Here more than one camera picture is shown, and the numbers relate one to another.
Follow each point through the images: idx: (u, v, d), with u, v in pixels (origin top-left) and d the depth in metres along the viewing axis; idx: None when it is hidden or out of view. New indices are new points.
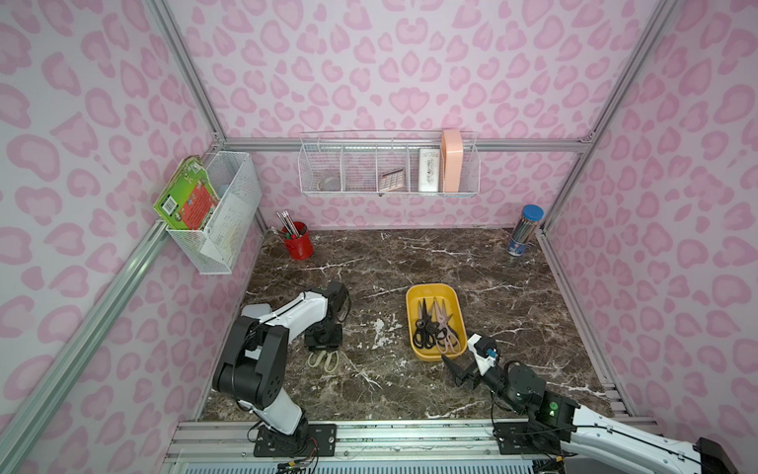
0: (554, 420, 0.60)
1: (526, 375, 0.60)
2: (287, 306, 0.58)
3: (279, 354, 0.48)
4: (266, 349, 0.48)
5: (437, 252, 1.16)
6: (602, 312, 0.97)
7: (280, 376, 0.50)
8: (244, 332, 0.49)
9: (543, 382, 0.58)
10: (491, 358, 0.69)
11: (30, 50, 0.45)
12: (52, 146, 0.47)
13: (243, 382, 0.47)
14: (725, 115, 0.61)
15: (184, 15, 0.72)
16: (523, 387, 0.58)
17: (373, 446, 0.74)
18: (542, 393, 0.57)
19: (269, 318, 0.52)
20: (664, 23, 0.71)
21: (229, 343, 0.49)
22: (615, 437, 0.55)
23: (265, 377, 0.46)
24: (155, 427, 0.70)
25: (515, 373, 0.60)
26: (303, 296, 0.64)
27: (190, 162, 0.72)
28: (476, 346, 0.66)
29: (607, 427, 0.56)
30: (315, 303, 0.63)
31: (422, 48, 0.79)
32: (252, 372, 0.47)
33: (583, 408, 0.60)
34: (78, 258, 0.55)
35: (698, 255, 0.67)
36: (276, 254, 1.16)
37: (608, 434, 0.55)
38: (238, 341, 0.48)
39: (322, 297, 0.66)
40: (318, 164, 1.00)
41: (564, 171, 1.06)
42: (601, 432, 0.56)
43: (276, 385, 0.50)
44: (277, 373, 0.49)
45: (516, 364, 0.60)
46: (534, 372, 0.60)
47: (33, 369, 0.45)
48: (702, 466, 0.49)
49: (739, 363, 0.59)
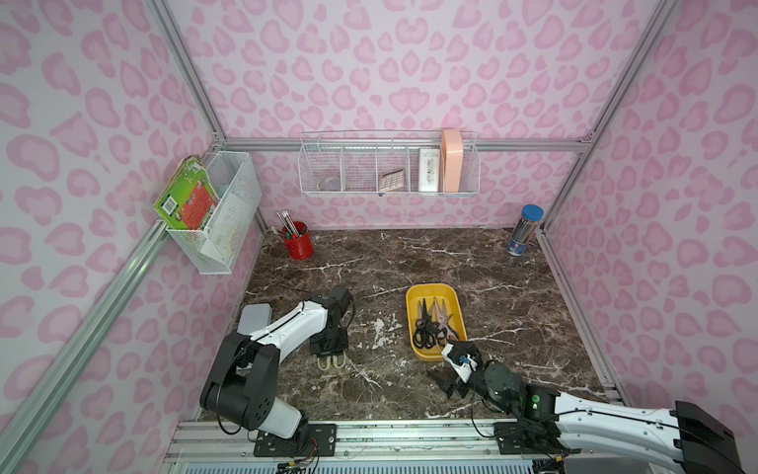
0: (537, 412, 0.60)
1: (501, 372, 0.61)
2: (282, 322, 0.55)
3: (268, 375, 0.46)
4: (255, 369, 0.45)
5: (437, 252, 1.16)
6: (602, 312, 0.97)
7: (269, 397, 0.48)
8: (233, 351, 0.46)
9: (516, 376, 0.59)
10: (468, 363, 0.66)
11: (30, 50, 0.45)
12: (51, 146, 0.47)
13: (230, 402, 0.44)
14: (725, 115, 0.61)
15: (184, 15, 0.72)
16: (499, 384, 0.59)
17: (373, 446, 0.74)
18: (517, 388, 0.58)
19: (263, 334, 0.50)
20: (664, 22, 0.71)
21: (218, 361, 0.46)
22: (596, 419, 0.54)
23: (252, 401, 0.44)
24: (155, 427, 0.70)
25: (492, 372, 0.61)
26: (301, 308, 0.61)
27: (190, 162, 0.72)
28: (450, 355, 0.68)
29: (586, 409, 0.56)
30: (312, 316, 0.60)
31: (422, 48, 0.79)
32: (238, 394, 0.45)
33: (565, 395, 0.59)
34: (78, 258, 0.55)
35: (697, 255, 0.68)
36: (276, 254, 1.16)
37: (589, 418, 0.55)
38: (227, 359, 0.46)
39: (322, 308, 0.63)
40: (318, 164, 1.00)
41: (564, 171, 1.06)
42: (582, 416, 0.56)
43: (265, 404, 0.47)
44: (265, 395, 0.46)
45: (492, 362, 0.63)
46: (506, 367, 0.61)
47: (33, 368, 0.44)
48: (680, 432, 0.47)
49: (739, 363, 0.59)
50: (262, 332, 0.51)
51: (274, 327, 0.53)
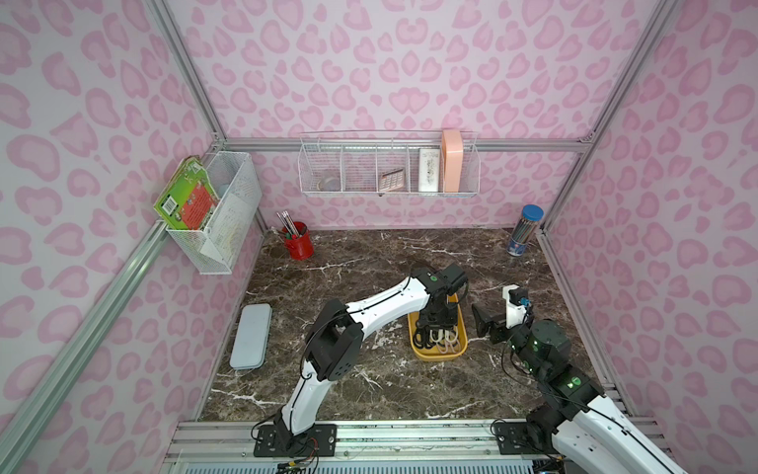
0: (567, 390, 0.55)
1: (553, 330, 0.56)
2: (377, 300, 0.57)
3: (351, 350, 0.52)
4: (341, 341, 0.51)
5: (437, 252, 1.16)
6: (602, 312, 0.97)
7: (352, 361, 0.55)
8: (334, 310, 0.53)
9: (568, 342, 0.54)
10: (521, 306, 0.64)
11: (30, 50, 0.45)
12: (52, 147, 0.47)
13: (320, 354, 0.54)
14: (725, 115, 0.61)
15: (184, 16, 0.72)
16: (542, 337, 0.55)
17: (373, 446, 0.74)
18: (562, 349, 0.53)
19: (356, 309, 0.54)
20: (664, 23, 0.71)
21: (321, 316, 0.54)
22: (627, 439, 0.49)
23: (332, 365, 0.52)
24: (154, 427, 0.70)
25: (541, 326, 0.57)
26: (402, 288, 0.60)
27: (190, 162, 0.72)
28: (511, 291, 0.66)
29: (623, 427, 0.50)
30: (411, 301, 0.60)
31: (422, 48, 0.79)
32: (326, 349, 0.54)
33: (609, 399, 0.53)
34: (78, 258, 0.55)
35: (697, 255, 0.68)
36: (276, 254, 1.16)
37: (621, 434, 0.49)
38: (327, 317, 0.53)
39: (423, 294, 0.61)
40: (318, 164, 1.00)
41: (564, 171, 1.06)
42: (614, 427, 0.50)
43: (346, 368, 0.56)
44: (347, 360, 0.54)
45: (546, 320, 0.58)
46: (561, 330, 0.56)
47: (34, 368, 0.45)
48: None
49: (739, 363, 0.59)
50: (357, 306, 0.55)
51: (369, 303, 0.56)
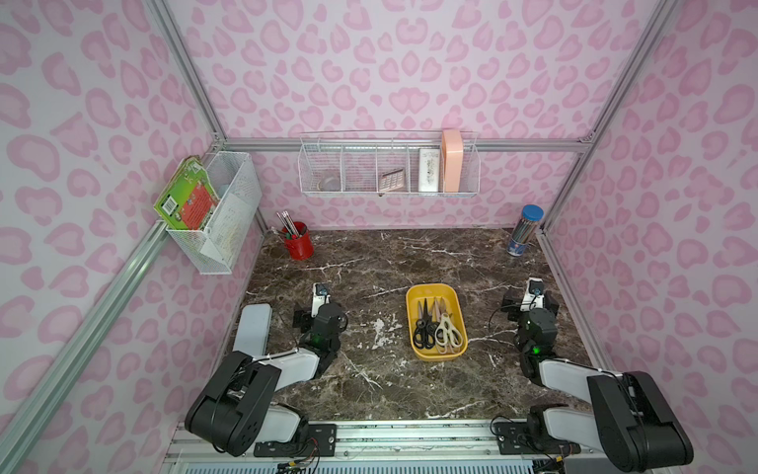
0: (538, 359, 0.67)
1: (547, 318, 0.67)
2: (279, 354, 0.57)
3: (265, 396, 0.46)
4: (255, 386, 0.46)
5: (437, 252, 1.16)
6: (602, 312, 0.97)
7: (259, 423, 0.47)
8: (236, 365, 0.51)
9: (555, 329, 0.66)
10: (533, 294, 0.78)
11: (30, 50, 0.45)
12: (52, 147, 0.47)
13: (221, 422, 0.43)
14: (725, 115, 0.61)
15: (184, 16, 0.72)
16: (536, 319, 0.67)
17: (373, 446, 0.74)
18: (546, 332, 0.65)
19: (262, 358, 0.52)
20: (664, 23, 0.71)
21: (217, 375, 0.47)
22: (567, 363, 0.60)
23: (245, 420, 0.43)
24: (155, 427, 0.70)
25: (539, 311, 0.69)
26: (296, 350, 0.63)
27: (190, 162, 0.72)
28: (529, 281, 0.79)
29: (564, 359, 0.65)
30: (306, 360, 0.62)
31: (422, 48, 0.79)
32: (230, 414, 0.44)
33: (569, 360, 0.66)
34: (78, 258, 0.55)
35: (697, 255, 0.68)
36: (276, 254, 1.16)
37: (564, 362, 0.61)
38: (227, 373, 0.47)
39: (314, 355, 0.65)
40: (318, 164, 1.00)
41: (564, 171, 1.06)
42: (560, 360, 0.63)
43: (254, 432, 0.46)
44: (256, 418, 0.45)
45: (548, 310, 0.69)
46: (554, 319, 0.67)
47: (33, 368, 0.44)
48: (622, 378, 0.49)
49: (739, 363, 0.59)
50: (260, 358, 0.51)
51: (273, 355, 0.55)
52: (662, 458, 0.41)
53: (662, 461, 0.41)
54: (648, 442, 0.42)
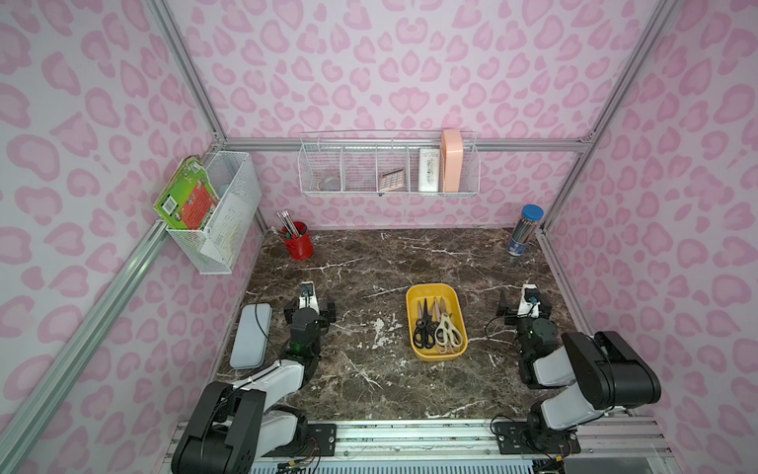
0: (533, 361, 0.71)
1: (547, 328, 0.69)
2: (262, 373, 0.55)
3: (254, 423, 0.45)
4: (241, 415, 0.44)
5: (437, 252, 1.16)
6: (602, 312, 0.97)
7: (252, 449, 0.45)
8: (216, 398, 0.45)
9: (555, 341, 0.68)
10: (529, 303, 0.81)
11: (30, 50, 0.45)
12: (52, 146, 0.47)
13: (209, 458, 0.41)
14: (725, 115, 0.61)
15: (184, 15, 0.72)
16: (538, 329, 0.69)
17: (373, 446, 0.74)
18: (548, 342, 0.67)
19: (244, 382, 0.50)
20: (664, 23, 0.71)
21: (196, 412, 0.44)
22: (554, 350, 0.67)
23: (237, 452, 0.41)
24: (155, 427, 0.70)
25: (542, 322, 0.70)
26: (278, 364, 0.61)
27: (190, 162, 0.72)
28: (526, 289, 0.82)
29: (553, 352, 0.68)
30: (291, 371, 0.61)
31: (422, 48, 0.79)
32: (220, 447, 0.42)
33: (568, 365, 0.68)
34: (78, 257, 0.55)
35: (697, 255, 0.68)
36: (276, 254, 1.16)
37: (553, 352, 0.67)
38: (208, 409, 0.44)
39: (297, 365, 0.63)
40: (318, 164, 1.00)
41: (564, 171, 1.06)
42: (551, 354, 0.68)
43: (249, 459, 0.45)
44: (250, 445, 0.45)
45: (551, 321, 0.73)
46: (555, 332, 0.69)
47: (33, 369, 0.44)
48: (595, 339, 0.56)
49: (739, 363, 0.59)
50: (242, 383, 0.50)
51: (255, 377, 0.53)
52: (633, 396, 0.45)
53: (632, 400, 0.46)
54: (617, 381, 0.46)
